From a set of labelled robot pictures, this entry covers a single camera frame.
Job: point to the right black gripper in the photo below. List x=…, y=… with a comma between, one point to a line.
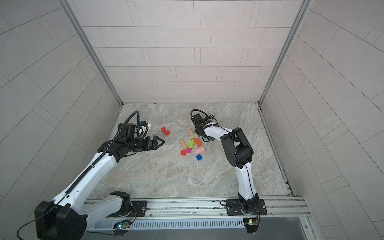
x=197, y=130

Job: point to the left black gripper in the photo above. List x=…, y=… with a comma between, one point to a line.
x=151, y=146

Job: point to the natural wood block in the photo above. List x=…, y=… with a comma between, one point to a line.
x=183, y=144
x=191, y=134

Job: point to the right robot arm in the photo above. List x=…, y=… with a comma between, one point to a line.
x=238, y=152

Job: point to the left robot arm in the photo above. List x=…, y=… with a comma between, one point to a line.
x=66, y=218

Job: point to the red arch wood block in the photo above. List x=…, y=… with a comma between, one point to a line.
x=165, y=131

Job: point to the orange wood block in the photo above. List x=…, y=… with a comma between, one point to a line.
x=198, y=142

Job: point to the lime green wood block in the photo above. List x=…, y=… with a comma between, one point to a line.
x=191, y=144

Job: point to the pink wood block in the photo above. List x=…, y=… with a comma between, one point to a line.
x=200, y=150

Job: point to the blue wood cube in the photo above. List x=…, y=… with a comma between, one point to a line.
x=199, y=157

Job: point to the left circuit board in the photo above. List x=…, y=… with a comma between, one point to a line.
x=122, y=226

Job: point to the circuit board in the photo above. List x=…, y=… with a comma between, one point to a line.
x=122, y=226
x=251, y=223

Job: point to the right circuit board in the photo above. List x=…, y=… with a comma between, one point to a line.
x=251, y=223

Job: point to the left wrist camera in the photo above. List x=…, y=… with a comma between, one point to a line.
x=144, y=125

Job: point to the aluminium mounting rail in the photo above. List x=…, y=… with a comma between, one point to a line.
x=187, y=208

